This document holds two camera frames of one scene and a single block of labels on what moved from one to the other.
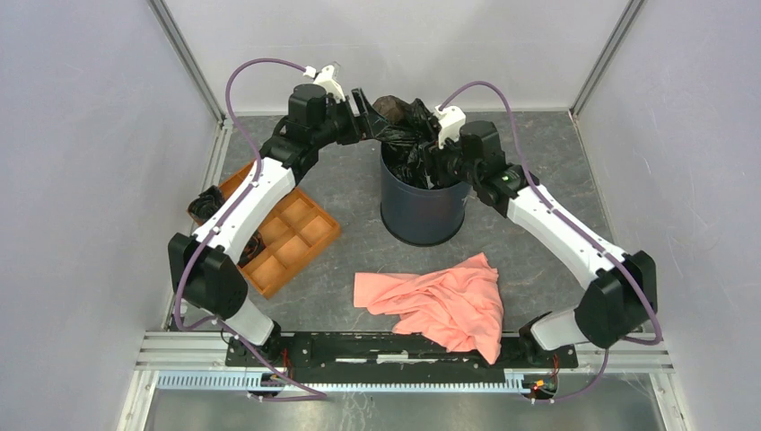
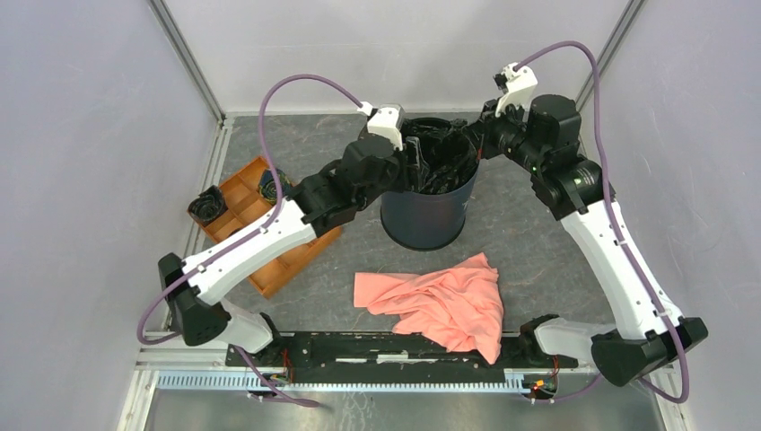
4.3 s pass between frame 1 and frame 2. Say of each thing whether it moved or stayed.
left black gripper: moved
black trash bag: moved
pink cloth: stayed
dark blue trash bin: stayed
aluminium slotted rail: stayed
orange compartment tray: stayed
